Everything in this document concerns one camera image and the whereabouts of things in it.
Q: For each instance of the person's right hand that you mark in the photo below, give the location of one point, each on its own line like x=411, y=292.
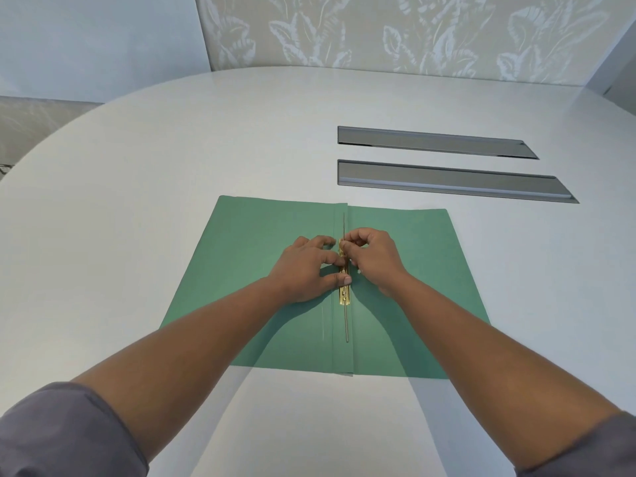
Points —
x=382, y=258

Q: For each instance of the person's left hand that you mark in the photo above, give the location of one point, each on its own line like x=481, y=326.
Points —
x=298, y=273

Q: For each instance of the person's left thumb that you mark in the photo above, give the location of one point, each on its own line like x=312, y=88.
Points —
x=338, y=280

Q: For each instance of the person's right thumb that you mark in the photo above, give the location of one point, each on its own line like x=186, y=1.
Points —
x=356, y=260

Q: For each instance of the gold metal file fastener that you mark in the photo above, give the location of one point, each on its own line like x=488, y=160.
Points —
x=344, y=295

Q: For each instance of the person's right forearm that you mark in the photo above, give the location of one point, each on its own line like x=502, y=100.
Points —
x=487, y=362

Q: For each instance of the person's left forearm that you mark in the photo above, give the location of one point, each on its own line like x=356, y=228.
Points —
x=198, y=342

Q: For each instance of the green paper file folder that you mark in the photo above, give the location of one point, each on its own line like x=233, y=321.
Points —
x=248, y=243

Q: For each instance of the beige leaf-patterned panel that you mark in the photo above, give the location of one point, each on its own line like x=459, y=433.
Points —
x=397, y=34

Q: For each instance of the grey right shirt sleeve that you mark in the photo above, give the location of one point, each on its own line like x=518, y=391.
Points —
x=591, y=452

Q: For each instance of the grey shirt sleeve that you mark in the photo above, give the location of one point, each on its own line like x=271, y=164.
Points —
x=591, y=452
x=59, y=432

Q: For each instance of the grey left shirt sleeve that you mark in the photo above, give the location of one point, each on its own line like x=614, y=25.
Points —
x=59, y=432

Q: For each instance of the beige patterned seat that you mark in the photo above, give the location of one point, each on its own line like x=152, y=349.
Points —
x=35, y=129

